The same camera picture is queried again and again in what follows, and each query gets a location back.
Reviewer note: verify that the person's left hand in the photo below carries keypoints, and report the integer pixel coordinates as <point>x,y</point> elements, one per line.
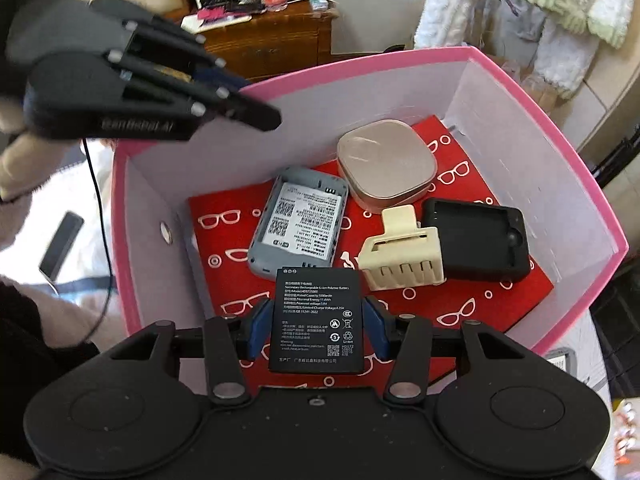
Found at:
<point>25,165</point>

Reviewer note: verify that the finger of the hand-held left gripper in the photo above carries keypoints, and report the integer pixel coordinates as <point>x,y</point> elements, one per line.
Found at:
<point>220,75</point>
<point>250,112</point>

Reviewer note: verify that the black silicone case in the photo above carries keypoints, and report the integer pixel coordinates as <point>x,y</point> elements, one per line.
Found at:
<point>475,240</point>

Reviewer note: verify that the black smartphone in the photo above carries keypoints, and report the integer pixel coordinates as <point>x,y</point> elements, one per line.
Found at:
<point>62,245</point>

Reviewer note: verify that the black battery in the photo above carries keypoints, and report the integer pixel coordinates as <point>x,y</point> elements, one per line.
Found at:
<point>317,320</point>

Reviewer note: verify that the wooden nightstand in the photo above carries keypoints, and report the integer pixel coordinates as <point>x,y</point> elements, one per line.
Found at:
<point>270,40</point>

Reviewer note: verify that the cream hair claw clip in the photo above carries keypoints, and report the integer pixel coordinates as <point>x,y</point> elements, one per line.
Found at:
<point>400,255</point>

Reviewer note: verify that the grey pocket router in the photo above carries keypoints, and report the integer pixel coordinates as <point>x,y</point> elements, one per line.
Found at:
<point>300,220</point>

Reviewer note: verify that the pink cardboard box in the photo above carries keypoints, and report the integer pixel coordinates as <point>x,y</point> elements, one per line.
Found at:
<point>525,160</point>

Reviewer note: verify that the white fluffy robe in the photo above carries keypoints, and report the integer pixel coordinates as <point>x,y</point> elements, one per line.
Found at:
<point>550,10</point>

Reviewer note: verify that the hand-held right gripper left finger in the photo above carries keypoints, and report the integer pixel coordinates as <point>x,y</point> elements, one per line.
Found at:
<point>257,331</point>

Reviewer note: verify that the orange white printed box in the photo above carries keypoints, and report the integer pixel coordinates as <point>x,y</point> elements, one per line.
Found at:
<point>627,440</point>

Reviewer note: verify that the red patterned box liner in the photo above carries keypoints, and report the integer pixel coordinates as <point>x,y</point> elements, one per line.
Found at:
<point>225,230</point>

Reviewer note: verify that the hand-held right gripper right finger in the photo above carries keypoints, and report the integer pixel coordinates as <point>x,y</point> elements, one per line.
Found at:
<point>378,331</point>

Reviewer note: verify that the gold square compact case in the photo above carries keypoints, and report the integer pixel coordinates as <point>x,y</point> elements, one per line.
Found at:
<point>385,160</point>

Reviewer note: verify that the black tripod stand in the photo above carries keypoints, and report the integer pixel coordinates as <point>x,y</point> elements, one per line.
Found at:
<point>617,155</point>

